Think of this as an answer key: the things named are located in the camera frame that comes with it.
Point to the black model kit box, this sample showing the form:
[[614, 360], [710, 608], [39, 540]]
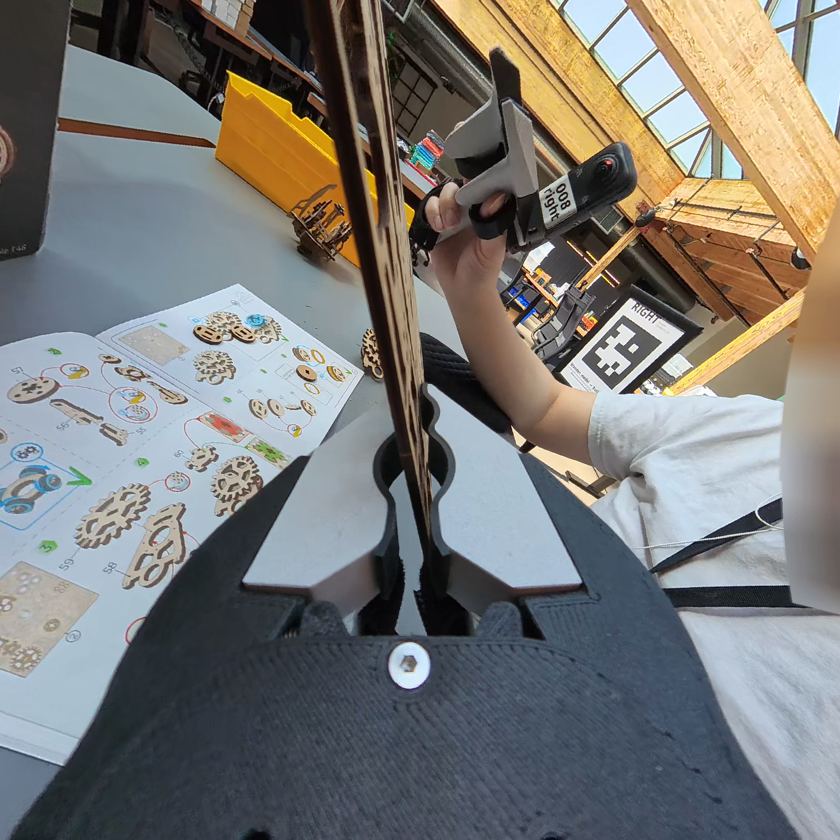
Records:
[[33, 98]]

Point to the partly built wooden model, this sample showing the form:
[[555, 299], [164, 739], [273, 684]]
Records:
[[321, 226]]

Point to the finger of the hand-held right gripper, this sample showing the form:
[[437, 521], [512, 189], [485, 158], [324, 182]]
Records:
[[520, 144], [476, 134]]

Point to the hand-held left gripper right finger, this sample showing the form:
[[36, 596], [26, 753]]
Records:
[[505, 525]]

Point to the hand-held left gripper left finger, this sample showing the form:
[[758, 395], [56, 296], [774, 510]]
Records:
[[321, 525]]

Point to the laser-cut wooden parts sheet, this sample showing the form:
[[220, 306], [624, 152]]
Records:
[[374, 229]]

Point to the black office chair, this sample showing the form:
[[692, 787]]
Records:
[[558, 328]]

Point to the person's right hand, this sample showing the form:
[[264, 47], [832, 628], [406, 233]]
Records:
[[472, 262]]

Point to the black quilted cushion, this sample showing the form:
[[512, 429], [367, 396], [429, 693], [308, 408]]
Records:
[[459, 380]]

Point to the wooden gear assembly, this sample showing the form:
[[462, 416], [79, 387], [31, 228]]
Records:
[[371, 351]]

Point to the round slotted wooden disc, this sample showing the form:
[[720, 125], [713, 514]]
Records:
[[235, 334], [199, 334]]

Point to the stack of white boxes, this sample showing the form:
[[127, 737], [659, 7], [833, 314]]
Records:
[[226, 13]]

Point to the yellow plastic bin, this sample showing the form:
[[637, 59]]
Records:
[[275, 144]]

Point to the printed instruction booklet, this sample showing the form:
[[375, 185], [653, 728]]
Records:
[[216, 387]]

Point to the black framed marker sign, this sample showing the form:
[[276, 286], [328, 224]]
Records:
[[630, 348]]

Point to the person's right forearm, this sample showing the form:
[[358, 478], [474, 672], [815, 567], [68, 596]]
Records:
[[518, 380]]

